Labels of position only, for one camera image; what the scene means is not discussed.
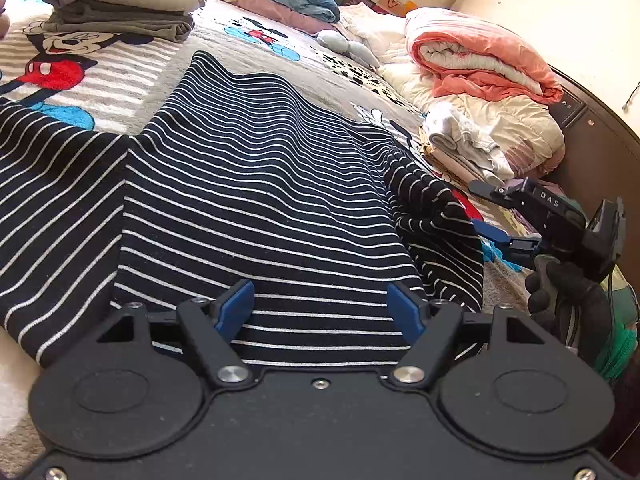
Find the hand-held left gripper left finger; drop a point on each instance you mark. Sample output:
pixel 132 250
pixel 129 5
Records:
pixel 237 306

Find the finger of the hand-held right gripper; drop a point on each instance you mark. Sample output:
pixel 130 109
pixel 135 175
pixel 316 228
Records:
pixel 520 251
pixel 500 194

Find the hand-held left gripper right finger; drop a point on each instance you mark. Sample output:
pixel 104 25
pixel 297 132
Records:
pixel 405 311

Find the black white striped garment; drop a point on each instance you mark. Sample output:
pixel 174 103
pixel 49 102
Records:
pixel 260 185

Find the person's right forearm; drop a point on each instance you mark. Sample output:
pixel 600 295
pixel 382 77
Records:
pixel 620 355

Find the white folded clothes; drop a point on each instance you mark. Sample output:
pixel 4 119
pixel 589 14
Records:
pixel 465 135

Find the stack of folded grey clothes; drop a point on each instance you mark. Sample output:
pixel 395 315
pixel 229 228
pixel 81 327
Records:
pixel 125 5

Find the person's right hand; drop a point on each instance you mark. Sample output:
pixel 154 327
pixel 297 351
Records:
pixel 575 315

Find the tan folded garment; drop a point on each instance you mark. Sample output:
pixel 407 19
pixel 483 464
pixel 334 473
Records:
pixel 440 157

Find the cream comforter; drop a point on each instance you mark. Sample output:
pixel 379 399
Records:
pixel 515 125

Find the dark wooden headboard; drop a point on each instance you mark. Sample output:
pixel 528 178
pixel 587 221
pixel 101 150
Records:
pixel 600 150

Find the coral pink comforter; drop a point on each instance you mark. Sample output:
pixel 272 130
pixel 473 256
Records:
pixel 475 55

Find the white quilt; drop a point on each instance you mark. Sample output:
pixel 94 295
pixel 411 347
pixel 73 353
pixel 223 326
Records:
pixel 375 30

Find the light blue plush toy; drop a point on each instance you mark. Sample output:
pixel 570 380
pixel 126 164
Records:
pixel 350 47

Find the cartoon mouse printed blanket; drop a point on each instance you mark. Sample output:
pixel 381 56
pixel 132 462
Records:
pixel 310 75

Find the pink folded quilt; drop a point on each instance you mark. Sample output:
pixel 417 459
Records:
pixel 270 12

